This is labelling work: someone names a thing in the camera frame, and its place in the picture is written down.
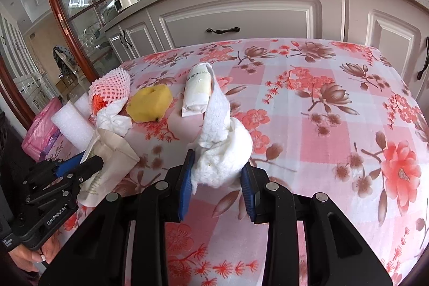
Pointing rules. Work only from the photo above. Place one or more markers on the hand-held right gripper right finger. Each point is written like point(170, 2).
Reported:
point(248, 195)

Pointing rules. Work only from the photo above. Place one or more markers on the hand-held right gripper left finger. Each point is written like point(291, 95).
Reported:
point(186, 185)

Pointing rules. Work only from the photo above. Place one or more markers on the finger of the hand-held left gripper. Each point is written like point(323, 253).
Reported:
point(72, 163)
point(92, 165)

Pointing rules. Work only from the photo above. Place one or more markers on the white foam blocks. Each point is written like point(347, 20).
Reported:
point(72, 128)

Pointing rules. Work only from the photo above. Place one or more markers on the pink-lined waste bin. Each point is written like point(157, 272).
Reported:
point(38, 135)

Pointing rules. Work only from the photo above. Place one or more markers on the white paper towel wad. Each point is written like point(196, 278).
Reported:
point(224, 152)

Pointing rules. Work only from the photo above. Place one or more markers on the small white foam piece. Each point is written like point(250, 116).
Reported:
point(82, 103)

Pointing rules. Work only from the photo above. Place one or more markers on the pink foam net with orange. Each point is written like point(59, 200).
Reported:
point(112, 85)

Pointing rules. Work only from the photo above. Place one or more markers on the yellow fruit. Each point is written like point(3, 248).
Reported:
point(149, 103)

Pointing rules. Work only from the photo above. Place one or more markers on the person's left hand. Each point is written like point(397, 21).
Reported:
point(47, 250)

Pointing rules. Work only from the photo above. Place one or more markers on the white crumpled tissue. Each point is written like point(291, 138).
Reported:
point(112, 120)

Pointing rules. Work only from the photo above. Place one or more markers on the pink floral tablecloth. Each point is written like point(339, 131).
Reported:
point(301, 125)

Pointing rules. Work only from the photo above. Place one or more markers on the white dining chair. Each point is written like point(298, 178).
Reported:
point(72, 71)

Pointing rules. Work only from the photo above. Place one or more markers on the white plastic packet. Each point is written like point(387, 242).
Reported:
point(197, 88)

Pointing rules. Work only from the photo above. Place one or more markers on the dark patterned clothes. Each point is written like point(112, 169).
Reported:
point(62, 54)

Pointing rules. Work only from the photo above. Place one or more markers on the white hall cabinet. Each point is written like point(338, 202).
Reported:
point(20, 65)

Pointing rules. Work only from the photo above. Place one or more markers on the wooden sliding glass door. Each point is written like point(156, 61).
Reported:
point(53, 4)

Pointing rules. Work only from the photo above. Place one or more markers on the white kitchen base cabinet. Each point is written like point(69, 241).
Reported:
point(268, 11)

